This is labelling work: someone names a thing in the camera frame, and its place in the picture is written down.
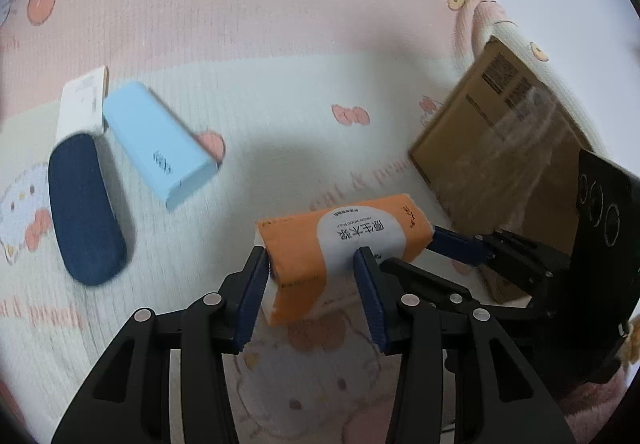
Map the orange tissue pack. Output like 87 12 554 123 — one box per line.
255 194 434 327

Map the dark navy glasses case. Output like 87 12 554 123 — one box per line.
48 133 127 287

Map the light blue glasses case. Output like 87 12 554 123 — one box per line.
103 82 218 211

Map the brown cardboard box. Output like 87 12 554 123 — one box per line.
408 35 594 306

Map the pink cat peach blanket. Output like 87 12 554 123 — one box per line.
0 0 640 444

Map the white small box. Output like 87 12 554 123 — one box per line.
55 66 108 143

